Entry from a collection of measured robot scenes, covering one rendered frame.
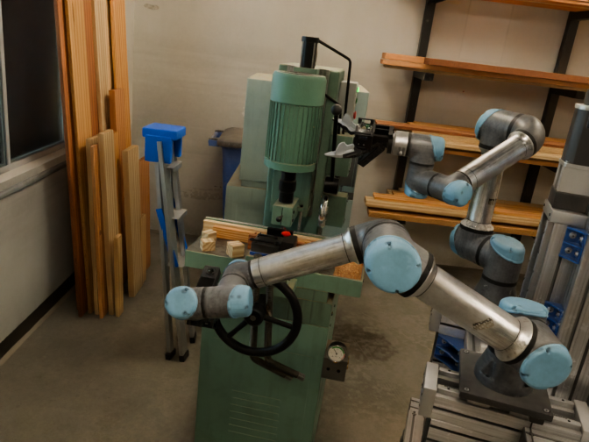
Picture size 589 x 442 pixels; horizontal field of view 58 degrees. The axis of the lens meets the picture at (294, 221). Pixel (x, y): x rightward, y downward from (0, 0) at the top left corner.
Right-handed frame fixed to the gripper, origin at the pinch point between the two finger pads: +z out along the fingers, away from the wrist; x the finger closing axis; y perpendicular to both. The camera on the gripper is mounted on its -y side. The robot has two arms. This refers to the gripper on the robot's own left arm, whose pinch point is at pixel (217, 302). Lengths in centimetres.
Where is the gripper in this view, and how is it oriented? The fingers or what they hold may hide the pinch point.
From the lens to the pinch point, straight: 158.4
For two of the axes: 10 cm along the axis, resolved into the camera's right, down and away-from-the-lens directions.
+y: -1.9, 9.6, -1.9
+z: 1.0, 2.1, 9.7
